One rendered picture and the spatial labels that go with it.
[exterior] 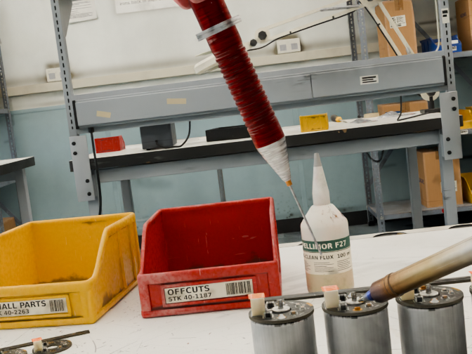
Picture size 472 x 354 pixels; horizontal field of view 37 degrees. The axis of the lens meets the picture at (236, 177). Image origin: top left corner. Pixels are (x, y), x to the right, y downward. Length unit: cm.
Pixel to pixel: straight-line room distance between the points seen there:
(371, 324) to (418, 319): 2
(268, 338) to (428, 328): 6
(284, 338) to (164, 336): 21
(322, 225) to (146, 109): 205
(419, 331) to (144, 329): 25
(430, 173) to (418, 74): 183
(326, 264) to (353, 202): 420
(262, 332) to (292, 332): 1
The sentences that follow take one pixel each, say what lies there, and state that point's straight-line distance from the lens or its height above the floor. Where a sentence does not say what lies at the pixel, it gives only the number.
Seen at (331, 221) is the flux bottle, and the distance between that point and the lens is 50.
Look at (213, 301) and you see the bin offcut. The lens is 50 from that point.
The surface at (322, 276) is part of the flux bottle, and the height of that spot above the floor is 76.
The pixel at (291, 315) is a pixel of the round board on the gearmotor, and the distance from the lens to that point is 27.
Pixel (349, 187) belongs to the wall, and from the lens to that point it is 468.
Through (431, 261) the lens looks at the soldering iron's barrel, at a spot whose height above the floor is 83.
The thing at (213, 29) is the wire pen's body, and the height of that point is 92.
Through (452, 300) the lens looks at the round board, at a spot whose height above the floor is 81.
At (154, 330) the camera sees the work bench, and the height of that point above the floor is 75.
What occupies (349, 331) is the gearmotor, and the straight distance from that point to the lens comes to 27.
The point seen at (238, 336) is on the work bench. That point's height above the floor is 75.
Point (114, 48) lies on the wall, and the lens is 472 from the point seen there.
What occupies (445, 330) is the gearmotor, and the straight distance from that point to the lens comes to 27.
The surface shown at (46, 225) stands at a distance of 64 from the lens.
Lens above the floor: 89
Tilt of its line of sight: 6 degrees down
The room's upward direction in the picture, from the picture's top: 7 degrees counter-clockwise
